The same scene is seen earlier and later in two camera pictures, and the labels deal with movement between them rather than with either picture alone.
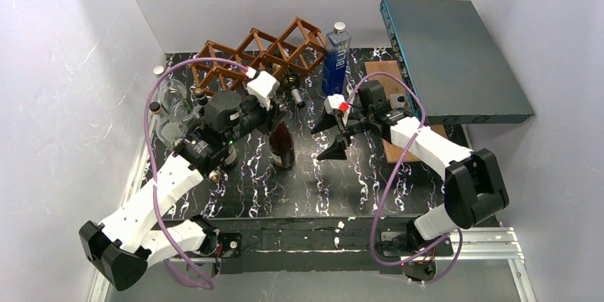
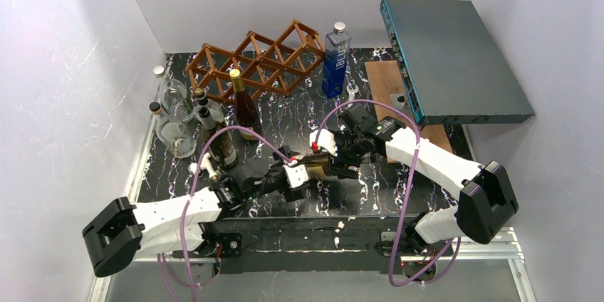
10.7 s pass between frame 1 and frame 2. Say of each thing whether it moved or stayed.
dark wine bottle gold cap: moved
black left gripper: moved
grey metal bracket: stayed
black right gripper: moved
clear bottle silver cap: stayed
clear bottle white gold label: stayed
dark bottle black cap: moved
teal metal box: stayed
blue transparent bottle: stayed
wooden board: stayed
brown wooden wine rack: stayed
